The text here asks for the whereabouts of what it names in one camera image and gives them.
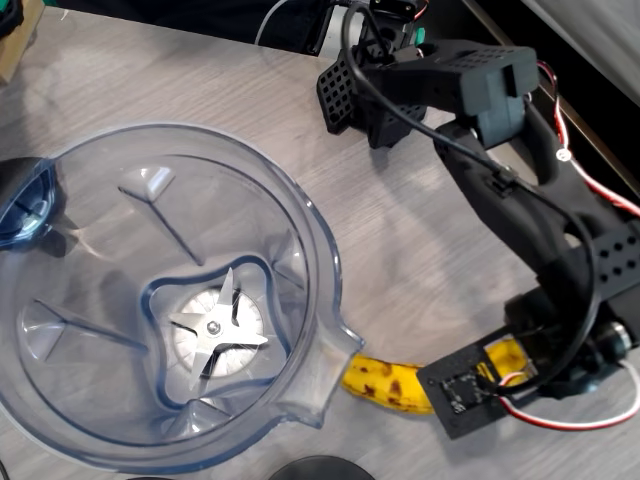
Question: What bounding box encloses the yellow spotted banana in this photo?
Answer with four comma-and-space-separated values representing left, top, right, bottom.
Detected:
341, 338, 537, 416

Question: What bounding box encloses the steel blender blade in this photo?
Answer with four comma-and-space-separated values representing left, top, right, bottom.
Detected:
168, 267, 270, 391

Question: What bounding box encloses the clear plastic blender jar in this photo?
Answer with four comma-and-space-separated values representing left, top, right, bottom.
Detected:
0, 122, 365, 475

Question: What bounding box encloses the round black lid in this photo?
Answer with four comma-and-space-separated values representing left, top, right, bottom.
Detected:
268, 454, 376, 480

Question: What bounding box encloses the white bedding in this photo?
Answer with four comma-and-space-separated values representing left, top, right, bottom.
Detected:
519, 0, 640, 107

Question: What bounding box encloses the brown cardboard box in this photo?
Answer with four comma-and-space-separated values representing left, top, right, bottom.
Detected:
0, 0, 46, 85

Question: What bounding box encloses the black object on box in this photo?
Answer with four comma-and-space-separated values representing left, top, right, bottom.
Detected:
0, 0, 25, 39

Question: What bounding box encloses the red white servo cable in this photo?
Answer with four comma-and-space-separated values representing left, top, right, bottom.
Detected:
535, 59, 640, 217
492, 358, 640, 433

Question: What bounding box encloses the black gripper camera mount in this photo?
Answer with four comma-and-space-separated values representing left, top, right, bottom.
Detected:
417, 337, 539, 441

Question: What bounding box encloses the dark wooden bed rail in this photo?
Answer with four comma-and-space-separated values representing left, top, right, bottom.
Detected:
459, 0, 640, 197

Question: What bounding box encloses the black camera cable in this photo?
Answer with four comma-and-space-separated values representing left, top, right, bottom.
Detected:
343, 2, 599, 396

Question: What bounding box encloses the thin white cable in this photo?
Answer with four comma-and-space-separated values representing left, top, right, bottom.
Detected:
254, 0, 289, 47

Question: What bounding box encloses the black blender jar handle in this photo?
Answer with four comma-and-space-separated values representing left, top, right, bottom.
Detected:
0, 157, 67, 257

